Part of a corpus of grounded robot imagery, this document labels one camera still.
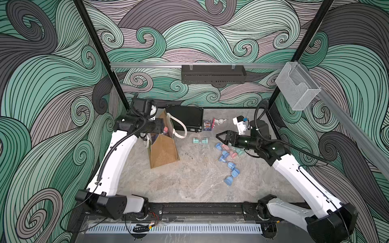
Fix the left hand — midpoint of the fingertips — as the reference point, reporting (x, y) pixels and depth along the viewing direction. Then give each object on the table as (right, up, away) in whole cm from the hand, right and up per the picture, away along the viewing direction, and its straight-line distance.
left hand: (158, 123), depth 72 cm
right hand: (+30, -7, -1) cm, 31 cm away
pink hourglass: (0, -5, +23) cm, 23 cm away
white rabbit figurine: (+37, +1, +35) cm, 51 cm away
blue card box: (+28, -2, +35) cm, 45 cm away
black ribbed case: (+16, +4, +46) cm, 49 cm away
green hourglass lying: (+19, -12, +25) cm, 34 cm away
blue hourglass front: (+37, -32, +9) cm, 49 cm away
